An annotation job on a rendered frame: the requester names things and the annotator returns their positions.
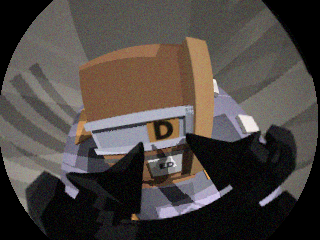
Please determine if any white flat rectangular slab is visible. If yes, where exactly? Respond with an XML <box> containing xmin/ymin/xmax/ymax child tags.
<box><xmin>213</xmin><ymin>80</ymin><xmax>219</xmax><ymax>97</ymax></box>

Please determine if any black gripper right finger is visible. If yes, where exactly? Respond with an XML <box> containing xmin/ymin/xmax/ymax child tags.
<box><xmin>185</xmin><ymin>131</ymin><xmax>261</xmax><ymax>192</ymax></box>

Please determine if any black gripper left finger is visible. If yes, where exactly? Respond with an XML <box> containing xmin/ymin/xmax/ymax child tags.
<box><xmin>65</xmin><ymin>141</ymin><xmax>145</xmax><ymax>215</ymax></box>

